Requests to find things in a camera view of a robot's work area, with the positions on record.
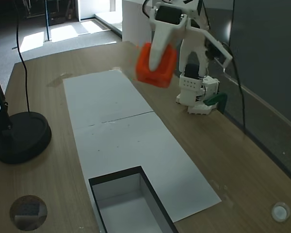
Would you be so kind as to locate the green table clamp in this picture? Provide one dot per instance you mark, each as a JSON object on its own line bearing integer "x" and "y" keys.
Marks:
{"x": 218, "y": 98}

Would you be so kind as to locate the white round table cap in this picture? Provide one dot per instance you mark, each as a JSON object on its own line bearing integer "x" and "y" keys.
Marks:
{"x": 280, "y": 211}

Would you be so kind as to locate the orange cube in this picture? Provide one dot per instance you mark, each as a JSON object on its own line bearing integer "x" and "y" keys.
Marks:
{"x": 165, "y": 75}

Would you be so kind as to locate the white cabinet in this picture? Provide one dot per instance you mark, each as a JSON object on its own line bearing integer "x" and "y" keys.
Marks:
{"x": 133, "y": 21}

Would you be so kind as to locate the brown open box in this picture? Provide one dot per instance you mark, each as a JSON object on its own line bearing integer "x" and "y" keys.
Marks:
{"x": 155, "y": 199}

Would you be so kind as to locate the black round lamp base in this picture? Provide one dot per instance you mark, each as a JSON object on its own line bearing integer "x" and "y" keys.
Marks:
{"x": 24, "y": 140}

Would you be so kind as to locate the white paper sheet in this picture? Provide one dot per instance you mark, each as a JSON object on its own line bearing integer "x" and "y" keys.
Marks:
{"x": 135, "y": 145}
{"x": 101, "y": 99}

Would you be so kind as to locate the white camera mount with camera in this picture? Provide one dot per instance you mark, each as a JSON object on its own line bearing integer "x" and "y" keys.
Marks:
{"x": 220, "y": 52}

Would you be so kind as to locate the blue pole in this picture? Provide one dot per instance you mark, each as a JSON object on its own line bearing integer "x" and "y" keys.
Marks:
{"x": 47, "y": 21}

